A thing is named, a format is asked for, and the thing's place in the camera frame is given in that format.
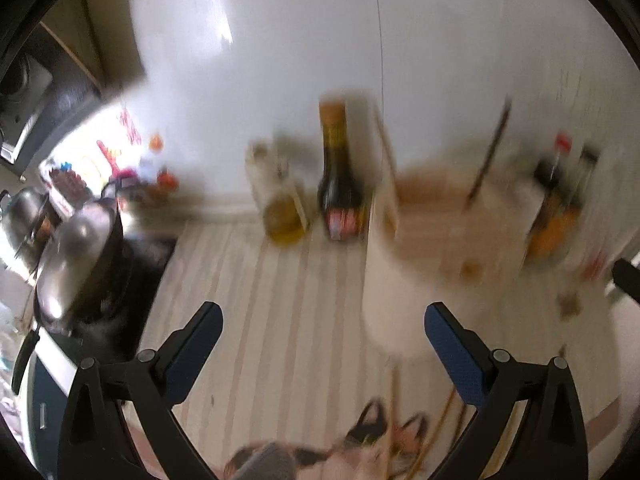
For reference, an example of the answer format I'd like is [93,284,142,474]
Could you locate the calico cat shaped mat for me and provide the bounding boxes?
[222,399,432,480]

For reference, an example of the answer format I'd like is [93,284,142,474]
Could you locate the dark cap sauce bottle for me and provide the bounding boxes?
[565,145,603,268]

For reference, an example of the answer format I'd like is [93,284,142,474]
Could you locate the white utensil holder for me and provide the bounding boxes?
[362,170,543,361]

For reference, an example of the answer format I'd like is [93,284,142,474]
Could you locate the black gas stove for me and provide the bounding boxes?
[65,235,179,361]

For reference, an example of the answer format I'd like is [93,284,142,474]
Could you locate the red paper decoration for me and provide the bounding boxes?
[119,109,142,145]

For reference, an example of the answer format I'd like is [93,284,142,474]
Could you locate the range hood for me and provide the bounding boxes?
[0,55,103,178]

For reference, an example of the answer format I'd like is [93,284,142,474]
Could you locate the steel pot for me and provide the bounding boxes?
[0,187,51,261]

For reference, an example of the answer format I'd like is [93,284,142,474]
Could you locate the clear cooking oil bottle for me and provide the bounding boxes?
[245,135,313,247]

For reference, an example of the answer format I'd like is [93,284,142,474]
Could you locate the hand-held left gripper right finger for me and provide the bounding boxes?
[423,302,589,480]

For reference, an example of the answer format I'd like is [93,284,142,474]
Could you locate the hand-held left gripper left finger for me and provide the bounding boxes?
[57,301,224,480]

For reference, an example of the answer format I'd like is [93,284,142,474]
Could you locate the black wok with lid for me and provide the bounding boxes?
[35,205,118,321]

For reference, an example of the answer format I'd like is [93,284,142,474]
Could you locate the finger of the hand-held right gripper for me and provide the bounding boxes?
[612,259,640,307]

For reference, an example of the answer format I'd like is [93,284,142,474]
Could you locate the striped table mat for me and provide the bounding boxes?
[120,210,626,480]

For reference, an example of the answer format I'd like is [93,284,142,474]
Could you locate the dark soy sauce bottle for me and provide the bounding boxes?
[317,95,373,242]

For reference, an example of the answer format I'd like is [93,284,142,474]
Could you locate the dark brown chopstick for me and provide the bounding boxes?
[465,97,513,208]

